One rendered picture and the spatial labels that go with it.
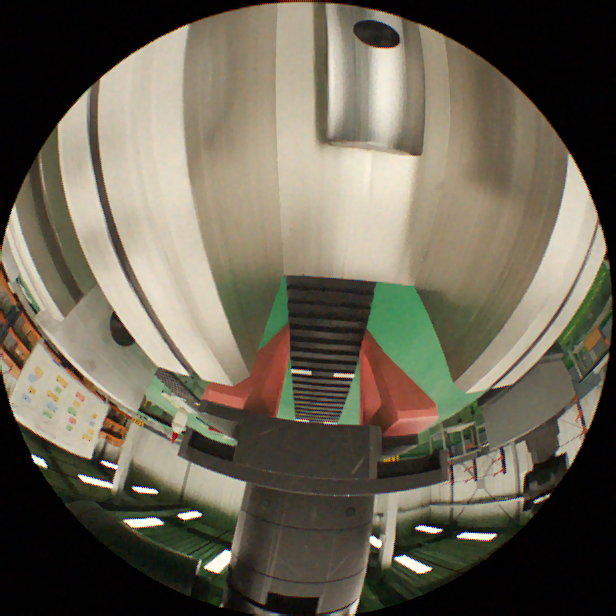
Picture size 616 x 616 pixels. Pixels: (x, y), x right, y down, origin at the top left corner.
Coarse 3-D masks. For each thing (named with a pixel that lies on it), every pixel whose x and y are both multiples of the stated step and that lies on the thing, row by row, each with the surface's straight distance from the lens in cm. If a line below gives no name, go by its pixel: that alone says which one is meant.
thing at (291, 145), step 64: (128, 64) 3; (192, 64) 3; (256, 64) 5; (320, 64) 6; (384, 64) 5; (448, 64) 7; (64, 128) 4; (128, 128) 2; (192, 128) 2; (256, 128) 4; (320, 128) 6; (384, 128) 4; (448, 128) 7; (512, 128) 5; (128, 192) 2; (192, 192) 2; (256, 192) 4; (320, 192) 6; (384, 192) 6; (448, 192) 6; (512, 192) 4; (576, 192) 4; (128, 256) 3; (192, 256) 2; (256, 256) 4; (320, 256) 6; (384, 256) 6; (448, 256) 6; (512, 256) 4; (576, 256) 4; (128, 320) 4; (192, 320) 3; (256, 320) 4; (448, 320) 5; (512, 320) 4
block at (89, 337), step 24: (96, 288) 14; (48, 312) 19; (72, 312) 14; (96, 312) 14; (48, 336) 23; (72, 336) 14; (96, 336) 15; (120, 336) 16; (72, 360) 15; (96, 360) 15; (120, 360) 16; (144, 360) 17; (96, 384) 20; (120, 384) 16; (144, 384) 18
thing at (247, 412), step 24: (288, 336) 13; (264, 360) 10; (288, 360) 14; (216, 384) 9; (240, 384) 8; (264, 384) 10; (216, 408) 8; (240, 408) 8; (264, 408) 10; (240, 432) 7; (264, 432) 7; (288, 432) 7; (312, 432) 7; (336, 432) 7; (360, 432) 7; (240, 456) 7; (264, 456) 7; (288, 456) 7; (312, 456) 7; (336, 456) 7; (360, 456) 7
